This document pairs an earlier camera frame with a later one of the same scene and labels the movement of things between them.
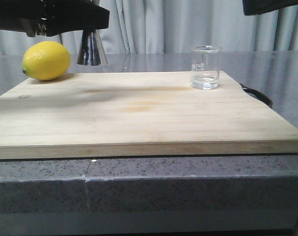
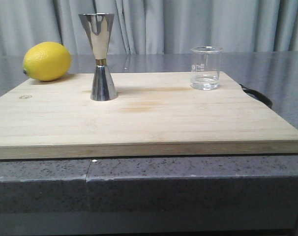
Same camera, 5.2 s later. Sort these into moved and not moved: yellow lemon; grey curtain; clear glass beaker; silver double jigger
Moved: silver double jigger
Not moved: clear glass beaker; yellow lemon; grey curtain
